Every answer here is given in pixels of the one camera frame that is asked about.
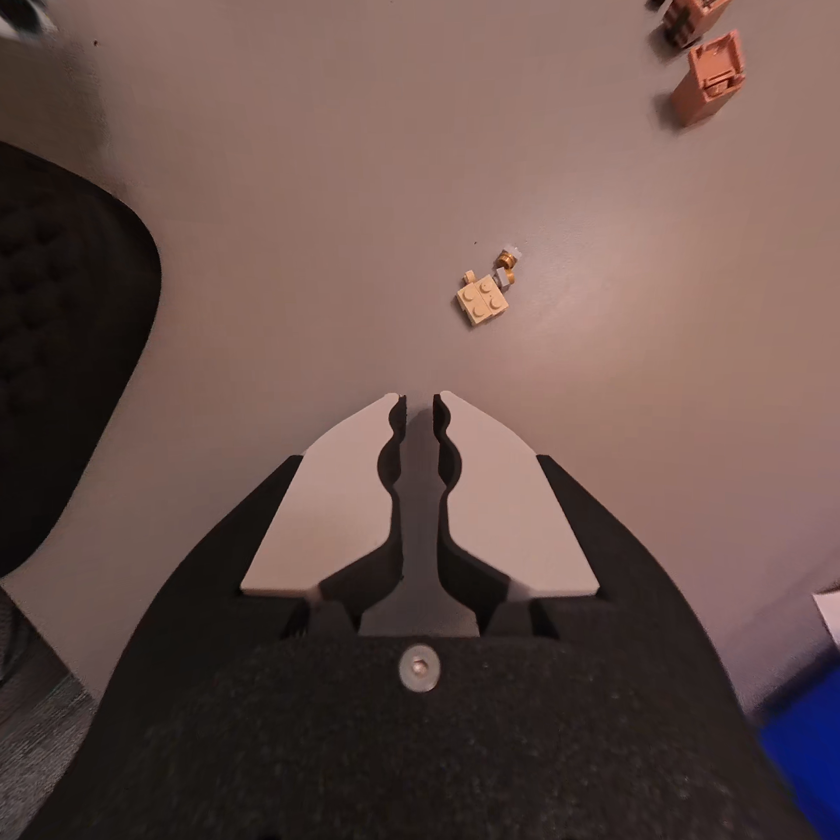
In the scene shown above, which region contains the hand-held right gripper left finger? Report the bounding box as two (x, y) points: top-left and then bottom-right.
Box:
(240, 392), (408, 636)

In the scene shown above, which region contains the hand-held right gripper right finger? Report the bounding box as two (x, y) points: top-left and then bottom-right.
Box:
(432, 390), (600, 637)

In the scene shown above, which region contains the tan toy brick with clip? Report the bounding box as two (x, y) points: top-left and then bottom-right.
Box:
(456, 269), (511, 327)

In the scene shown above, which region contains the grey desk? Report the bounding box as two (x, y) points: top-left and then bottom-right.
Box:
(0, 0), (840, 723)

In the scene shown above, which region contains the black quilted wrist pad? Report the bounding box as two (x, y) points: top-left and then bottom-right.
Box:
(0, 141), (163, 578)

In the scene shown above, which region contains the white paper bag pile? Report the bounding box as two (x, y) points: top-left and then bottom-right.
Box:
(812, 577), (840, 647)

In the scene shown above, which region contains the blue plastic bin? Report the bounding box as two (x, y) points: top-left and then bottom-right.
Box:
(758, 669), (840, 840)

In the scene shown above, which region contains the light brown toy cube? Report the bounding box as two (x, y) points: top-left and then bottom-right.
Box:
(669, 29), (748, 127)

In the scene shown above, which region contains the dark brown toy cube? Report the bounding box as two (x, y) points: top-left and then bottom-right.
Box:
(659, 0), (732, 47)

